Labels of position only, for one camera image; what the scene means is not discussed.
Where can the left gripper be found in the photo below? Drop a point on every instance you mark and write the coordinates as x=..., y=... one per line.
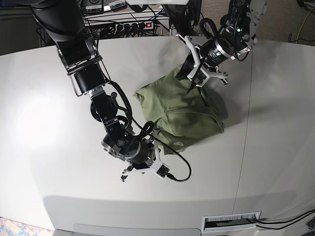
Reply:
x=186, y=68

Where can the green T-shirt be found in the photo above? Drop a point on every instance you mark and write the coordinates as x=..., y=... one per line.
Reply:
x=185, y=117

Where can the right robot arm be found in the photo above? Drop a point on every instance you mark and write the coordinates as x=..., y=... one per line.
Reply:
x=79, y=54

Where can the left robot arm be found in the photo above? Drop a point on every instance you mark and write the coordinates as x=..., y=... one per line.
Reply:
x=236, y=36

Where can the black power strip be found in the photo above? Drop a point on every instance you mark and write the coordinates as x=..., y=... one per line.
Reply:
x=118, y=29

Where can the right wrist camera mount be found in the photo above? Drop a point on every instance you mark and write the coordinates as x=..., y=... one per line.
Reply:
x=146, y=159

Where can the table cable grommet box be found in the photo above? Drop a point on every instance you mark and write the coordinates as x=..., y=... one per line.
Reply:
x=226, y=223

